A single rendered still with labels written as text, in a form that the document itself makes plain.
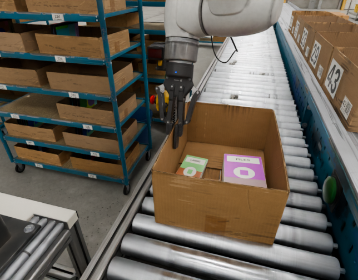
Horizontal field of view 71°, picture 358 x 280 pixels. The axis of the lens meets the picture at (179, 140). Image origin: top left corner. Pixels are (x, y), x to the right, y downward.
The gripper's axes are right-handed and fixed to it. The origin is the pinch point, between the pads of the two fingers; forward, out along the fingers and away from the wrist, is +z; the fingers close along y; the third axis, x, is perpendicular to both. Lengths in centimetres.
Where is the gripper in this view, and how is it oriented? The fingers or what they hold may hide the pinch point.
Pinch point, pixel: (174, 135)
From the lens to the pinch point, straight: 72.0
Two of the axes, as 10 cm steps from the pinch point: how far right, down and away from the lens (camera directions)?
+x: -2.5, 2.0, -9.5
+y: -9.6, -1.4, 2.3
